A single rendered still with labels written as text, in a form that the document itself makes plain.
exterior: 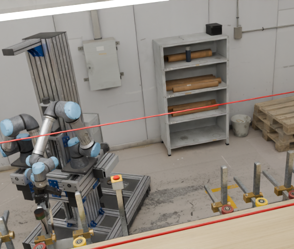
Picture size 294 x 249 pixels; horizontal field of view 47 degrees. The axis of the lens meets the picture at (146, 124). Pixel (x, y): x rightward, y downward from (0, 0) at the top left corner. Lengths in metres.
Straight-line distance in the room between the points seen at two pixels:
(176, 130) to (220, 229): 3.02
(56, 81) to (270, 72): 3.53
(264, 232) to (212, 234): 0.31
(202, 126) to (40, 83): 3.01
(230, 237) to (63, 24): 3.26
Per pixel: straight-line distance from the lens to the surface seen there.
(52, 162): 2.31
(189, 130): 5.15
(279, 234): 2.30
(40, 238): 2.48
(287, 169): 2.67
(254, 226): 2.32
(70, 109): 2.33
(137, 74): 4.70
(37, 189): 2.33
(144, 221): 3.73
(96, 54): 4.33
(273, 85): 5.52
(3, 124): 2.57
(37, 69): 2.81
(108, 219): 3.51
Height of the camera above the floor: 2.45
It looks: 25 degrees down
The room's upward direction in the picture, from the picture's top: 6 degrees counter-clockwise
